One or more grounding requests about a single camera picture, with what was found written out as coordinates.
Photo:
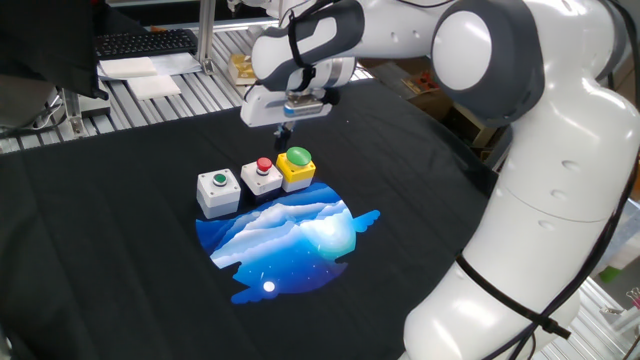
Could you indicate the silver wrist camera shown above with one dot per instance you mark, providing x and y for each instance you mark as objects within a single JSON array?
[{"x": 304, "y": 107}]

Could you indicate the white box red button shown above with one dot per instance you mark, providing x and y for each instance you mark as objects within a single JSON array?
[{"x": 260, "y": 182}]

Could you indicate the golden box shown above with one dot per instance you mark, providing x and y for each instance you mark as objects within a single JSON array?
[{"x": 241, "y": 67}]

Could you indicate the small green object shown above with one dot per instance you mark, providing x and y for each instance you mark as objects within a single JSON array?
[{"x": 610, "y": 275}]

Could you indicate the black keyboard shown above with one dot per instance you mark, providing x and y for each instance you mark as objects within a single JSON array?
[{"x": 145, "y": 44}]

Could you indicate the black fabric cover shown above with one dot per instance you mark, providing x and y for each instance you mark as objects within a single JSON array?
[{"x": 45, "y": 45}]

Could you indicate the brown cardboard box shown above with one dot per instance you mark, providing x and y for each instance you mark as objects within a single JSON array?
[{"x": 400, "y": 75}]

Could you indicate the aluminium post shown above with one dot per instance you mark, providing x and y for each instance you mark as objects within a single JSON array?
[
  {"x": 72, "y": 112},
  {"x": 206, "y": 35}
]

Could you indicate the white paper sheet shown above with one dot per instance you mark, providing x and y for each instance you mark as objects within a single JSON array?
[{"x": 177, "y": 64}]

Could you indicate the white box small green button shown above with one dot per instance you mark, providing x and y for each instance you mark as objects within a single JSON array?
[{"x": 217, "y": 200}]

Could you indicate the yellow box large green button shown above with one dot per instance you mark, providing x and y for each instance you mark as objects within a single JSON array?
[{"x": 295, "y": 175}]

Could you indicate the black cloth with blue print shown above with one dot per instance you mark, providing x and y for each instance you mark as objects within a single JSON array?
[{"x": 100, "y": 225}]

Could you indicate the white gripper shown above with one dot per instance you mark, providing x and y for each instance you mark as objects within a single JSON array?
[{"x": 260, "y": 110}]

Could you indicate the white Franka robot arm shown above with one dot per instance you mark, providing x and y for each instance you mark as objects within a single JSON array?
[{"x": 575, "y": 165}]

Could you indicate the white foam pad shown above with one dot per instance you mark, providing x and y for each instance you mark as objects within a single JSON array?
[{"x": 152, "y": 87}]

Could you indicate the white paper sheets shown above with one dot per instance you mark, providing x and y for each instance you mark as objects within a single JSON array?
[{"x": 127, "y": 67}]

